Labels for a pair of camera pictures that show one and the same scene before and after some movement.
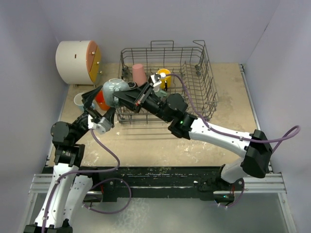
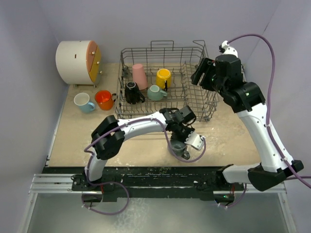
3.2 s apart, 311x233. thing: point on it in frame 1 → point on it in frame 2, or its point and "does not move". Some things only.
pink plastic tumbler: (138, 74) does not move
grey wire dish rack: (191, 76) does not move
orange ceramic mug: (99, 99) does not move
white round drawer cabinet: (78, 62) does not move
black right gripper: (140, 95) → (207, 66)
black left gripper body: (91, 112) → (181, 133)
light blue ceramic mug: (77, 100) does not move
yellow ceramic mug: (167, 78) does not move
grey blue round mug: (112, 85) → (179, 147)
